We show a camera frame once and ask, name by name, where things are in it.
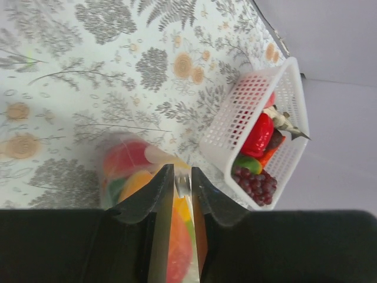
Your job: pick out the dark red plum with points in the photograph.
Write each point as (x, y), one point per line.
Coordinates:
(276, 140)

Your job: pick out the purple grape bunch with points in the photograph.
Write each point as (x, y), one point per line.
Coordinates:
(260, 187)

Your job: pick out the green apple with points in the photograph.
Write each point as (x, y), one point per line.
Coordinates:
(114, 189)

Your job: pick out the red apple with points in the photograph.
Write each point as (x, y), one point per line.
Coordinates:
(125, 158)

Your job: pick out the red bell pepper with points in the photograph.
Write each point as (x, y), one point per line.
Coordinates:
(259, 137)

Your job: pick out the yellow orange mango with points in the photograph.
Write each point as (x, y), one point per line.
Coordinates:
(154, 213)

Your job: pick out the grey toy fish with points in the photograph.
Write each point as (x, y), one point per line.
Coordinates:
(281, 122)

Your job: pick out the orange carrot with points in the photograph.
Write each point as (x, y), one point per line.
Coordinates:
(267, 155)

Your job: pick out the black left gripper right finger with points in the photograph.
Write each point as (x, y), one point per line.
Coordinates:
(238, 245)

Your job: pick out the floral table mat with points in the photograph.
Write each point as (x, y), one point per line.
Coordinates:
(72, 71)

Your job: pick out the white plastic basket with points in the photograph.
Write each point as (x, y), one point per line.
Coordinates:
(223, 140)

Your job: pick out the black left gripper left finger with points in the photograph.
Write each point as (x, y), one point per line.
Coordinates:
(51, 245)

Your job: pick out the pink peach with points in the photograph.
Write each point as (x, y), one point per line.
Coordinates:
(271, 100)

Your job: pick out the clear zip top bag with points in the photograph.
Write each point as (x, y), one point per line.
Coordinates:
(109, 233)

